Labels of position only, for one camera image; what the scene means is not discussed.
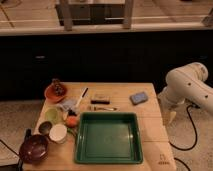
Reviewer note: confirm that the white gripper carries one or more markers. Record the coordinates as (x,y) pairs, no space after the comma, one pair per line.
(169,100)

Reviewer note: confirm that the blue sponge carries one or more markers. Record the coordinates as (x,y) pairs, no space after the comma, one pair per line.
(138,98)

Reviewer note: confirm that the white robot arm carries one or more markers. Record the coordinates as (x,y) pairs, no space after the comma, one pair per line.
(186,82)

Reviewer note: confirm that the green plastic tray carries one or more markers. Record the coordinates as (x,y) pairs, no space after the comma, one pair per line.
(108,138)

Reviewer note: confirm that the dark rectangular block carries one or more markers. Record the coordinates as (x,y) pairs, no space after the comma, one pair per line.
(100,99)

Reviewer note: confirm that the metal utensil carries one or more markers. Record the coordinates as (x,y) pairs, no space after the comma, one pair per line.
(95,108)

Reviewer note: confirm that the orange carrot toy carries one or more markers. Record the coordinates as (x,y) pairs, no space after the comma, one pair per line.
(71,121)

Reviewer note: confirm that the clear plastic bag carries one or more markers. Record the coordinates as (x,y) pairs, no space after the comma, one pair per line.
(66,105)

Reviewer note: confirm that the wooden table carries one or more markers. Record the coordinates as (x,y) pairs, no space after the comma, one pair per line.
(157,151)

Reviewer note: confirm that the white cup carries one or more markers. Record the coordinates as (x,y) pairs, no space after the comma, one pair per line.
(58,133)

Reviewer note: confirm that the orange bowl with pinecone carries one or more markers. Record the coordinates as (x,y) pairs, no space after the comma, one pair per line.
(56,91)

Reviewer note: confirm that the light green cup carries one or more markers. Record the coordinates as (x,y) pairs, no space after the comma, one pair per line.
(53,115)

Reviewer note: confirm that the small dark bowl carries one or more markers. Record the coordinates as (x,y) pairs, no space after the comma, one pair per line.
(45,127)

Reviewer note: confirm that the dark red pot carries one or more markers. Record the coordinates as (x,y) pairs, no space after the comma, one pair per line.
(34,148)

